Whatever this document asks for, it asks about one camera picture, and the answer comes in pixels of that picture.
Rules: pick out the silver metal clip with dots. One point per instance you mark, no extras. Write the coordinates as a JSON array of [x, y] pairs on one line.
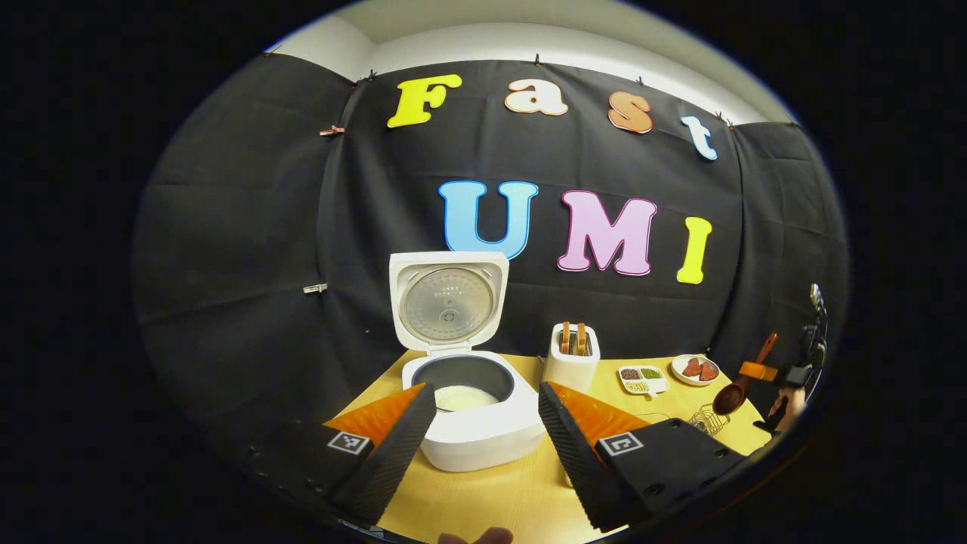
[[315, 288]]

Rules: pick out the pink clip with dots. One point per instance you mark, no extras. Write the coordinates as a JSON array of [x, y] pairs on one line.
[[332, 131]]

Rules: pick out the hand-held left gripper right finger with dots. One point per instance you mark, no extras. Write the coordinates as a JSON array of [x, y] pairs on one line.
[[574, 461]]

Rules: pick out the white round plate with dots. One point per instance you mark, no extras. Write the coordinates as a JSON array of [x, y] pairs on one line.
[[691, 381]]

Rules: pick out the toasted bread slice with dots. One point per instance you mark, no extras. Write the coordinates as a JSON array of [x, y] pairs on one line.
[[582, 338], [565, 338]]

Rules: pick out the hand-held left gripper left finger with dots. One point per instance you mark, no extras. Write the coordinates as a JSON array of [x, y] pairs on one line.
[[396, 457]]

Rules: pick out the white toaster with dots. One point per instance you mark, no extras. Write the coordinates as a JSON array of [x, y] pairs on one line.
[[566, 370]]

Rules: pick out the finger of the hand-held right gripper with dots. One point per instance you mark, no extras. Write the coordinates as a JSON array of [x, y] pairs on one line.
[[758, 371]]

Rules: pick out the white divided dish of beans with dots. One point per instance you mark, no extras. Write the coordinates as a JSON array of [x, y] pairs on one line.
[[659, 385]]

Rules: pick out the white rice cooker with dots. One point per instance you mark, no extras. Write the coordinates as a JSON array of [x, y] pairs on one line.
[[483, 442]]

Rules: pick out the brown wooden spoon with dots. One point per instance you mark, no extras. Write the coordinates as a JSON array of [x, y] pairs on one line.
[[729, 398]]

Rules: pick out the red meat piece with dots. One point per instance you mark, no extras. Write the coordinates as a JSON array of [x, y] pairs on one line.
[[692, 367], [709, 372]]

